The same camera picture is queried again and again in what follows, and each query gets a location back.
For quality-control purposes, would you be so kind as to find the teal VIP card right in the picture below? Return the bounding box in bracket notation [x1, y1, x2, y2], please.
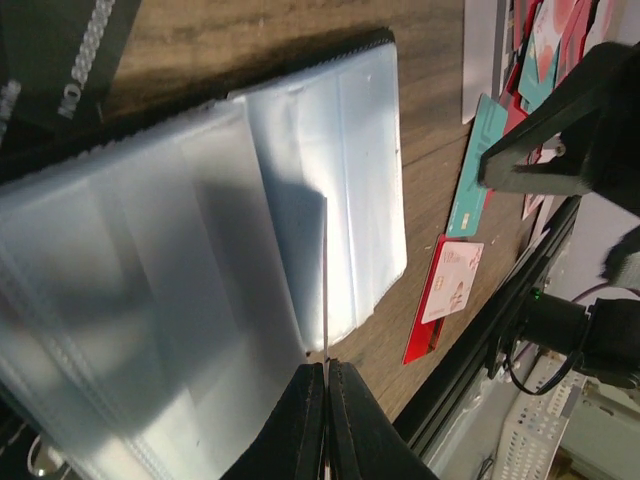
[445, 94, 508, 238]

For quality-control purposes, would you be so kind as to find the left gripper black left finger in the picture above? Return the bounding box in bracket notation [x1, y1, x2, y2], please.
[223, 363, 325, 479]

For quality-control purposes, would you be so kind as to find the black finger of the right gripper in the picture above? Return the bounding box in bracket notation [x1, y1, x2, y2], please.
[478, 42, 639, 200]

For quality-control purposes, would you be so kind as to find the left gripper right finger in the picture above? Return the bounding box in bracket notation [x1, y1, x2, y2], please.
[328, 360, 436, 480]

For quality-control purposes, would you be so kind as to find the black membership card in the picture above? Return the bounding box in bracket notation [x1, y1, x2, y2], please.
[1, 0, 140, 155]

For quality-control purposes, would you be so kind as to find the white card black stripe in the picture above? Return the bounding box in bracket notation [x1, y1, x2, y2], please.
[461, 0, 510, 124]

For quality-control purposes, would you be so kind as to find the black leather card holder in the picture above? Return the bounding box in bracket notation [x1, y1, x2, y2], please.
[1, 28, 407, 479]

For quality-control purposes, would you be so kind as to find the white floral card on red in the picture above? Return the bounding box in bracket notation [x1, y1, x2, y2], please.
[421, 241, 484, 324]

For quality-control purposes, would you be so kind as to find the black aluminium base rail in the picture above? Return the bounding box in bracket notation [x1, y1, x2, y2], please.
[394, 196, 580, 456]

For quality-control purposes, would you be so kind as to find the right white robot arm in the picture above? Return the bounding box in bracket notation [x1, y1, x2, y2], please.
[478, 42, 639, 395]

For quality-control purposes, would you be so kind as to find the red card front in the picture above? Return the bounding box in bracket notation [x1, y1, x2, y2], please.
[402, 234, 446, 365]

